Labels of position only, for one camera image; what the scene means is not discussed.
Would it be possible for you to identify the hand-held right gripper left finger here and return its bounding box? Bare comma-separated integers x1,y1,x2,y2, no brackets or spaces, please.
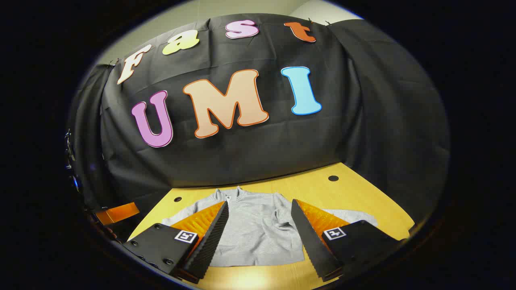
123,201,229,282

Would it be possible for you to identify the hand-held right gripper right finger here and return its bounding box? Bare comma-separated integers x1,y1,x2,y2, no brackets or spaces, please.
291,199,404,282

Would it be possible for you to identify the grey zip-neck sweatshirt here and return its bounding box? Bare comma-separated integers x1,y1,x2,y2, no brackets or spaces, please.
161,186,379,268

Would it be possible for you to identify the black backdrop cloth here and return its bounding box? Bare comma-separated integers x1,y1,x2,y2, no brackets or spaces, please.
67,13,451,226

